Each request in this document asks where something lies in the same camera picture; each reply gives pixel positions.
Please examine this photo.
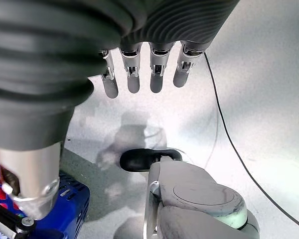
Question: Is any blue plastic basket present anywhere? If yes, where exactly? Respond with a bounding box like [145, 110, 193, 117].
[0, 159, 91, 239]

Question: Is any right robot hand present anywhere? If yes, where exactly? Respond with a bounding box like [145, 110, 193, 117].
[0, 0, 241, 221]

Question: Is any black cable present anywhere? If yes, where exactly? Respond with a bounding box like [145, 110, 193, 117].
[203, 51, 299, 231]

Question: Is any black basket handle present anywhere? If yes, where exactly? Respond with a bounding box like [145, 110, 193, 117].
[0, 199, 37, 239]

